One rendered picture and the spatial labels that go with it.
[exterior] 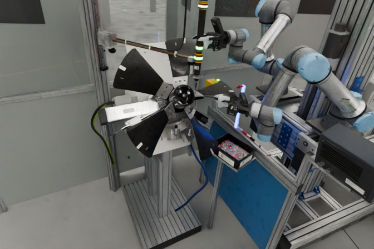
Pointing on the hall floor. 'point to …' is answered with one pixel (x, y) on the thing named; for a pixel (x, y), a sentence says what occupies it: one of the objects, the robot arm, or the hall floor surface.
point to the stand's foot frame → (137, 196)
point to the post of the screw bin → (215, 193)
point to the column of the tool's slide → (100, 90)
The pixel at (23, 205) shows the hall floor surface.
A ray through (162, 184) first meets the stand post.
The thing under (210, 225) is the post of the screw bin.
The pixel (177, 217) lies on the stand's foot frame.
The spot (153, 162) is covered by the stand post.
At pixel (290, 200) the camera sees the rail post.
